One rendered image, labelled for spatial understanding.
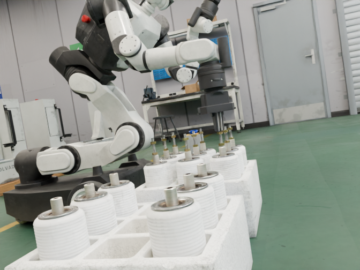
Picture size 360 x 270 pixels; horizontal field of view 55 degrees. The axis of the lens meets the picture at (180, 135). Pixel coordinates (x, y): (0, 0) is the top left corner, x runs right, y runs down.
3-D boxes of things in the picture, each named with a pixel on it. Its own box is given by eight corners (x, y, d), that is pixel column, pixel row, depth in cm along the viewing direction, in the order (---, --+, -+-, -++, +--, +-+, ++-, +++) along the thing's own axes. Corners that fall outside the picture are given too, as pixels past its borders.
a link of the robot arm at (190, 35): (210, 21, 173) (204, 47, 175) (198, 20, 179) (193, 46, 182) (200, 17, 169) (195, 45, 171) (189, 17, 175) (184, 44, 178)
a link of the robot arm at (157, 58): (172, 58, 109) (118, 66, 115) (182, 73, 118) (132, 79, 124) (174, 29, 112) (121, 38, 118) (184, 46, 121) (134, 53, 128)
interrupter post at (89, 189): (83, 200, 77) (81, 186, 77) (89, 197, 79) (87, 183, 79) (92, 199, 76) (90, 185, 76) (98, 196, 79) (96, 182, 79)
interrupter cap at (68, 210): (29, 222, 64) (28, 218, 64) (54, 210, 71) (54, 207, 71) (63, 220, 62) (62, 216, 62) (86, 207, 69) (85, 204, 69)
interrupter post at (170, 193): (164, 209, 59) (160, 189, 59) (168, 204, 61) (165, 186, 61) (177, 208, 58) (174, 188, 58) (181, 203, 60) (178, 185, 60)
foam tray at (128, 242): (20, 362, 63) (2, 267, 62) (118, 265, 100) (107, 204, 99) (231, 379, 51) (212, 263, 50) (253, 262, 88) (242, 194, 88)
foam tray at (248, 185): (139, 243, 116) (130, 190, 115) (173, 208, 153) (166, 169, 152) (256, 238, 104) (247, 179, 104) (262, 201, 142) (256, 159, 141)
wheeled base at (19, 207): (-13, 230, 156) (-26, 158, 154) (59, 199, 205) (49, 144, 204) (111, 223, 137) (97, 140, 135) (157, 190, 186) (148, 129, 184)
